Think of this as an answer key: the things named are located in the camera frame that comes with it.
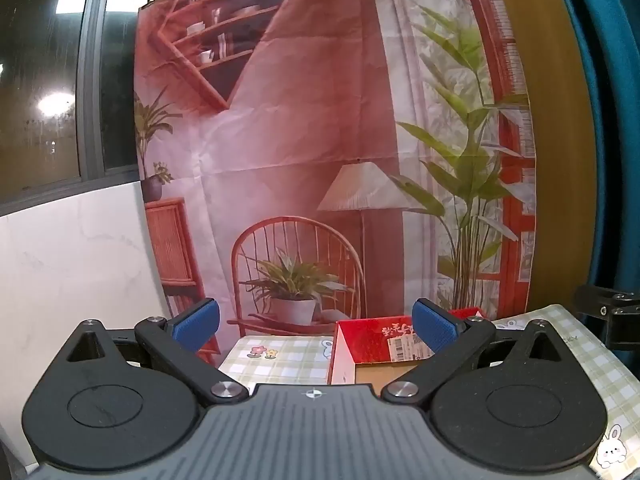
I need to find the printed room backdrop cloth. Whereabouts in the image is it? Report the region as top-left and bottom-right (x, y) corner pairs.
(134, 0), (536, 360)

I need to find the red strawberry cardboard box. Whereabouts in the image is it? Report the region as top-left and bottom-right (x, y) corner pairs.
(328, 308), (485, 393)

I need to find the green plaid rabbit tablecloth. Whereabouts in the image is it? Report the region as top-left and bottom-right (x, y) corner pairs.
(217, 302), (640, 480)

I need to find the white marble panel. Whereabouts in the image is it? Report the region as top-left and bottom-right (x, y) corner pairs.
(1, 183), (166, 465)

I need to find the teal curtain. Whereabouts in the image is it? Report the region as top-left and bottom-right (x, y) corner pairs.
(563, 0), (639, 292)

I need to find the dark window frame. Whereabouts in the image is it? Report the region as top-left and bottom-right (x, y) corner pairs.
(1, 0), (148, 214)

